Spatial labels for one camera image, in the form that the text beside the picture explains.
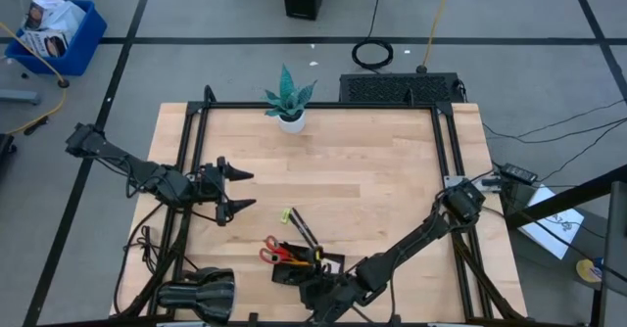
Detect red-handled scissors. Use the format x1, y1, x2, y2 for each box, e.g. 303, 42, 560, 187
258, 234, 295, 266

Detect black metal beam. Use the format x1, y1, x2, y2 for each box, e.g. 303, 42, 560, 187
504, 163, 627, 230

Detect black mesh desk organizer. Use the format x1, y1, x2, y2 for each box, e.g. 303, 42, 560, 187
270, 252, 347, 299

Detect blue plastic bin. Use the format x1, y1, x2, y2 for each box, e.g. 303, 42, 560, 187
4, 0, 109, 77

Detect black cable bundle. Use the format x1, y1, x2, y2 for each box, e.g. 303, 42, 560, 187
113, 202, 170, 313

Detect black perforated metal case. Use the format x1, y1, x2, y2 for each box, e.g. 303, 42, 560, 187
338, 71, 466, 105

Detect black aluminium table frame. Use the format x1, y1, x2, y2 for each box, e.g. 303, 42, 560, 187
111, 84, 529, 327

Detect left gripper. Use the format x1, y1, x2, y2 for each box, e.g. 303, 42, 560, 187
198, 156, 258, 226

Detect snake plant in white pot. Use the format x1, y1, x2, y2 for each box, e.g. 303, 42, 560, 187
264, 63, 318, 135

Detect black coiled cable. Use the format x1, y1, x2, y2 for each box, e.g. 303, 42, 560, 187
350, 0, 395, 71

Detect black pen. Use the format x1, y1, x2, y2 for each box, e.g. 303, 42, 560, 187
293, 208, 320, 250
288, 208, 314, 248

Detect yellow cable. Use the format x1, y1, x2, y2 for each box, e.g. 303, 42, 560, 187
0, 21, 69, 136
420, 0, 457, 73

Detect black power adapter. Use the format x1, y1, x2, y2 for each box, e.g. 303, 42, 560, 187
498, 163, 539, 185

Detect white paper sheet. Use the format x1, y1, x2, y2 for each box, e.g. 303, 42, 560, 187
517, 184, 586, 261

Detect silver mounting plate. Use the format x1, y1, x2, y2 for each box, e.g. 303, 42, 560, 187
443, 174, 466, 192

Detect white printed packaging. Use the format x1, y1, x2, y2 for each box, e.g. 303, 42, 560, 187
22, 0, 87, 59

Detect grey metal floor bar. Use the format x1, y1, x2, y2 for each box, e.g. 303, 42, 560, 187
0, 88, 41, 106

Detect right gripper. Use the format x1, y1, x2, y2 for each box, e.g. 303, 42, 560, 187
298, 261, 373, 326

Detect grey metal post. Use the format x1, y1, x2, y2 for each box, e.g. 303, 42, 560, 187
598, 179, 627, 327

